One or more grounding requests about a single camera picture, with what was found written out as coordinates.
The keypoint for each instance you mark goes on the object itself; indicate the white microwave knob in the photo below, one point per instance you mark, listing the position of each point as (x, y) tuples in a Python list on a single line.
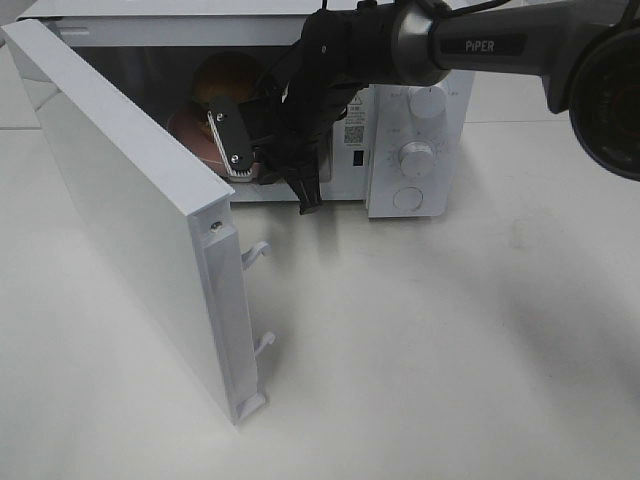
[(416, 159), (427, 102)]

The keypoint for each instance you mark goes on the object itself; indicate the white warning label sticker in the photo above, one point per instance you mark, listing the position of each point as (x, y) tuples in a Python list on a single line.
[(356, 121)]

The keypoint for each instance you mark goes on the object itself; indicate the white microwave door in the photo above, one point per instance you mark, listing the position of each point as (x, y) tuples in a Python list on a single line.
[(157, 213)]

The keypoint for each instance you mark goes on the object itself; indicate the burger with lettuce and tomato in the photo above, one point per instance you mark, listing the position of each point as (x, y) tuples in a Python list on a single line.
[(227, 73)]

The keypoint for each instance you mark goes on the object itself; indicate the round white door button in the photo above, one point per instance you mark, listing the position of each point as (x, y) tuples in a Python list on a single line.
[(408, 199)]

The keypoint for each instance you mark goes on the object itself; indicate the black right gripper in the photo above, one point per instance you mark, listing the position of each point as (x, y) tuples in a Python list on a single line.
[(285, 125)]

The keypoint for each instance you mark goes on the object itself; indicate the pink round plate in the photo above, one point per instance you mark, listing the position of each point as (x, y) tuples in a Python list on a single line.
[(189, 125)]

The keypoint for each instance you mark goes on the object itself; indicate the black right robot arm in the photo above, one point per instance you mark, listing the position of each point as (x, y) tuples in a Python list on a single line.
[(585, 52)]

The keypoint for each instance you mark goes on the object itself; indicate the white microwave oven body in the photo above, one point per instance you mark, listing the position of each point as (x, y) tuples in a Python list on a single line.
[(150, 50)]

